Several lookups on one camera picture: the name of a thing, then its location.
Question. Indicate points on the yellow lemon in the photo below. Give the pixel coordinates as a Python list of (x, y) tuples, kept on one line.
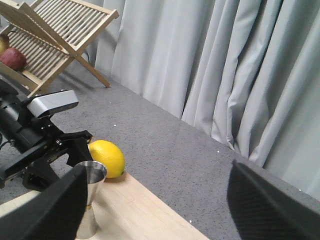
[(109, 155)]

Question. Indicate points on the red apple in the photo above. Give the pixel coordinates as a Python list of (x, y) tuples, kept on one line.
[(13, 59)]

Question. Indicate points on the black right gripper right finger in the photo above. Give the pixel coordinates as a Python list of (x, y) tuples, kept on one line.
[(264, 207)]

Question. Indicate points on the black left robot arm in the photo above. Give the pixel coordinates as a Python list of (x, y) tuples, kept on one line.
[(12, 108)]

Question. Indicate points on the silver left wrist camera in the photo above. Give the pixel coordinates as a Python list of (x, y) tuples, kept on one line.
[(49, 104)]

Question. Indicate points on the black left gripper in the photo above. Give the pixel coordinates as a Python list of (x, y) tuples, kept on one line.
[(40, 143)]

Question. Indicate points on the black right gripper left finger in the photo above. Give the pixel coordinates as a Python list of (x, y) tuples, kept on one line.
[(55, 214)]

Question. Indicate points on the steel double jigger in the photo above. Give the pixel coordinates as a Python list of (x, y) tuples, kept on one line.
[(96, 173)]

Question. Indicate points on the grey curtain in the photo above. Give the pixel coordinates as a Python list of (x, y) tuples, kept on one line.
[(244, 72)]

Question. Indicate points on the yellow-green pear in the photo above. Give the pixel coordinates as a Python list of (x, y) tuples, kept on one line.
[(4, 43)]

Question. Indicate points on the wooden cutting board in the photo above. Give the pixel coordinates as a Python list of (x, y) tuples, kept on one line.
[(125, 210)]

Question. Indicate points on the wooden dish rack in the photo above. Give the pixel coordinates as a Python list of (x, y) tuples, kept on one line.
[(51, 34)]

